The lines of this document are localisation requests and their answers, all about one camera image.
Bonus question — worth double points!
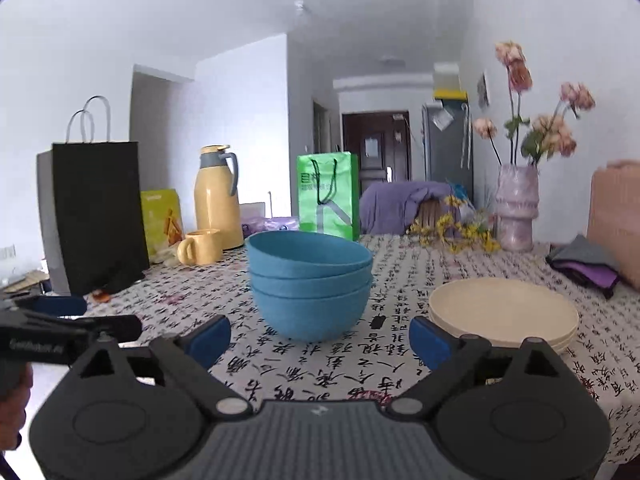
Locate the grey cloth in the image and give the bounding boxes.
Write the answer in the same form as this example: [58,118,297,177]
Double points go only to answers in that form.
[546,234,621,273]

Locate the yellow thermos jug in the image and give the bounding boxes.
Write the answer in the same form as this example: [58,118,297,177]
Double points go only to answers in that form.
[194,145,245,251]

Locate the dried pink roses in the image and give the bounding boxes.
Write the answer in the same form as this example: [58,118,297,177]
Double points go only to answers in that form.
[472,41,596,167]

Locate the yellow flower branch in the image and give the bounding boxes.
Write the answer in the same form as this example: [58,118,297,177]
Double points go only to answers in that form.
[407,195,501,255]

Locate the pink hard case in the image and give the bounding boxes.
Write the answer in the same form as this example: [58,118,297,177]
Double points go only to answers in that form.
[586,160,640,291]

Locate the purple jacket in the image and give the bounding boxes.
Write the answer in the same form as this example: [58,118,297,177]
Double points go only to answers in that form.
[359,181,453,236]

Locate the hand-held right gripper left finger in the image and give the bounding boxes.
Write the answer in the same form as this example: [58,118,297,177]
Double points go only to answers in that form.
[67,315,252,419]

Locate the calligraphy printed tablecloth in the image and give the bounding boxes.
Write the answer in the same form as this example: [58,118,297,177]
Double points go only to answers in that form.
[80,232,640,461]

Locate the grey paper bag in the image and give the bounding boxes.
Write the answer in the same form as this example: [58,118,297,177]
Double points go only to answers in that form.
[36,150,71,296]

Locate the wooden chair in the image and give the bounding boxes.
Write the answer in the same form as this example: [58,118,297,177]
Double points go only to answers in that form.
[415,199,453,233]

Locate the person's left hand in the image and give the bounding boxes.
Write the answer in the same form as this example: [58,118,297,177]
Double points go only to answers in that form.
[0,365,33,453]

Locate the purple cloth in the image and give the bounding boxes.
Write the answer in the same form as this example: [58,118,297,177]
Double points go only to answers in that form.
[552,260,621,300]

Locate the pink textured vase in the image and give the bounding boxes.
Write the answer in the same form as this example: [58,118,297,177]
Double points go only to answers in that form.
[495,164,540,253]

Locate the black paper bag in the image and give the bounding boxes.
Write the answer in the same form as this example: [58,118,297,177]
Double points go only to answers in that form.
[51,95,151,296]

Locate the blue bowl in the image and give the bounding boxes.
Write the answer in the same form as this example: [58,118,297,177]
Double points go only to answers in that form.
[245,231,374,281]
[251,282,372,342]
[248,270,373,297]

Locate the dark brown entrance door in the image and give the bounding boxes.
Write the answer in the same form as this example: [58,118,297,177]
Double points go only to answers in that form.
[342,111,412,183]

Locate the yellow mug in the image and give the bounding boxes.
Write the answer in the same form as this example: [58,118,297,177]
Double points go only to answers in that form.
[177,229,223,266]

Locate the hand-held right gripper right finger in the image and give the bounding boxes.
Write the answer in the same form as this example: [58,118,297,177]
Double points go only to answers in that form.
[391,316,581,419]

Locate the cream plate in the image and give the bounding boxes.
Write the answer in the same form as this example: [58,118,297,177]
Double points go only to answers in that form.
[428,279,580,336]
[545,335,576,356]
[430,320,580,348]

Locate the green paper bag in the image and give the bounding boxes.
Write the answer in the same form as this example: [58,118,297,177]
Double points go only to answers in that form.
[297,152,361,241]

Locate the yellow snack box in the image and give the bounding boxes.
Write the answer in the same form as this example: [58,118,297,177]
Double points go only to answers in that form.
[140,189,183,263]

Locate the interior door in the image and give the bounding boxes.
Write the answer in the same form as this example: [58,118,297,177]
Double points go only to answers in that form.
[313,101,332,153]

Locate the white box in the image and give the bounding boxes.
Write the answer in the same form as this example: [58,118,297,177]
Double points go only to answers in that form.
[433,62,460,90]

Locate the purple tissue packet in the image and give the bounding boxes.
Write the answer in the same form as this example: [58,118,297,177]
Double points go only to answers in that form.
[240,216,300,238]

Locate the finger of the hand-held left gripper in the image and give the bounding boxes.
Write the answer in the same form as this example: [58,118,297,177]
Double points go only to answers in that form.
[17,296,88,318]
[87,315,143,343]

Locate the grey refrigerator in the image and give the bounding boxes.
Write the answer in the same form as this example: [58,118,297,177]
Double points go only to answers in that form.
[421,100,475,191]

